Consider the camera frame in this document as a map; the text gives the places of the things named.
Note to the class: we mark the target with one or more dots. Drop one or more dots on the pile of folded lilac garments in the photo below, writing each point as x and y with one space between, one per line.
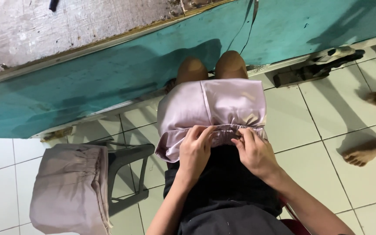
67 189

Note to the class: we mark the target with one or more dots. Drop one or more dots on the lilac satin shorts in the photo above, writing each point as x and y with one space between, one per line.
214 104

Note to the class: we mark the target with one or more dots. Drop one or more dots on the person's bare legs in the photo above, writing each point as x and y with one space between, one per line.
230 65

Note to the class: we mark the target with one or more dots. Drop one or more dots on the person's right hand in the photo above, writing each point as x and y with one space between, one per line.
256 156

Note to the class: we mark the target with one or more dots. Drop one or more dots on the person's left hand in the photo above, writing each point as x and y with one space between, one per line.
193 156

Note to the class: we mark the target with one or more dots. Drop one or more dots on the red chair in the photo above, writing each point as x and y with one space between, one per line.
294 225

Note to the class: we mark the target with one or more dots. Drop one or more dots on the small black object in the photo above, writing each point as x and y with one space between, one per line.
54 4

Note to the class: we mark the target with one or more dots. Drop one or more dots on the person's black clothing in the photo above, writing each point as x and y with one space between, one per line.
227 195

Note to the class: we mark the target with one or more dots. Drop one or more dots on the grey plastic stool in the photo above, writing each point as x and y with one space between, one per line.
126 169

